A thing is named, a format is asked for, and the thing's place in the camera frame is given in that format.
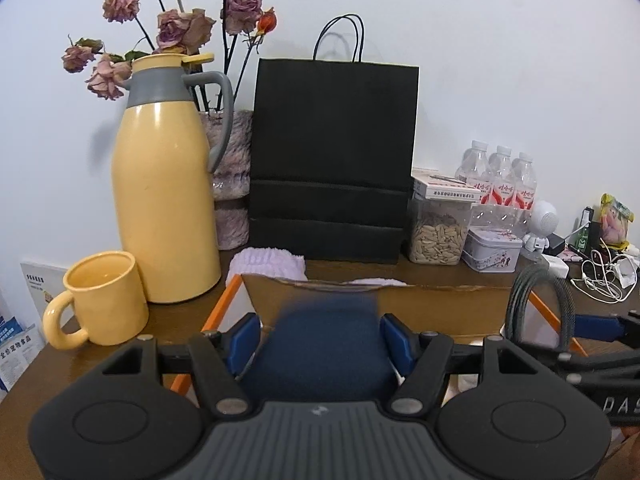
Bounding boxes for white red paper box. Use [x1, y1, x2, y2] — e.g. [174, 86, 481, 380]
[412, 169, 482, 204]

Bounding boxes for grey braided cable coil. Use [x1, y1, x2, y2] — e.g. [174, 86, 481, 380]
[504, 263, 577, 357]

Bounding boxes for pink fuzzy vase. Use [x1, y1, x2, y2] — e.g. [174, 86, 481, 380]
[197, 109, 255, 251]

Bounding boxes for dried rose bouquet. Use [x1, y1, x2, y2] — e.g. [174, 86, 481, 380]
[61, 0, 278, 112]

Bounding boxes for tangle of white cables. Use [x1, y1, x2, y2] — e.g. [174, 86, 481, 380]
[569, 240, 640, 304]

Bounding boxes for white robot toy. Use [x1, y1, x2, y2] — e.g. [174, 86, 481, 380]
[521, 201, 561, 261]

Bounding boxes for white charger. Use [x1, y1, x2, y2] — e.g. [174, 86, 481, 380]
[542, 254, 571, 279]

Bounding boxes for stack of blue packets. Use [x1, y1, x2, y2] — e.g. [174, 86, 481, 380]
[0, 290, 40, 393]

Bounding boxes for lavender fuzzy cloth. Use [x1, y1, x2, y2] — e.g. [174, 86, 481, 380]
[227, 247, 307, 286]

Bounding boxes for orange cardboard box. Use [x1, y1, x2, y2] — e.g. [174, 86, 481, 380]
[170, 272, 589, 396]

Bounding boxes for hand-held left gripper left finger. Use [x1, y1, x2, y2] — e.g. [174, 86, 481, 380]
[100, 312, 262, 417]

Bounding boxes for clear seed container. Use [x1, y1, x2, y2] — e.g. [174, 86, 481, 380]
[407, 199, 475, 266]

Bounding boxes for yellow mug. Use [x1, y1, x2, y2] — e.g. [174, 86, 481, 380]
[42, 251, 150, 350]

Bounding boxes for yellow thermos jug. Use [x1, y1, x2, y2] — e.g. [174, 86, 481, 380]
[110, 53, 235, 305]

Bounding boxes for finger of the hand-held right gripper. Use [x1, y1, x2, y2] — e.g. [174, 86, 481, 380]
[574, 310, 640, 349]
[552, 349, 640, 387]

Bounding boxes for black paper bag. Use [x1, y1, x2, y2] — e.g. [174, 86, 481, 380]
[248, 15, 420, 265]

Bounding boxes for yellow green snack packet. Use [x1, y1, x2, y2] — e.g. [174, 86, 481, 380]
[599, 193, 635, 249]

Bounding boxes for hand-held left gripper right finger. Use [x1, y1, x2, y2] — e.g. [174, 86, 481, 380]
[381, 313, 544, 417]

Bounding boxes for white printed tin box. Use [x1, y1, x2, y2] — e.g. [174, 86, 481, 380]
[461, 227, 524, 274]

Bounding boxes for small green bottle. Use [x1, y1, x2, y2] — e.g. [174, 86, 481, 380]
[575, 207, 596, 256]

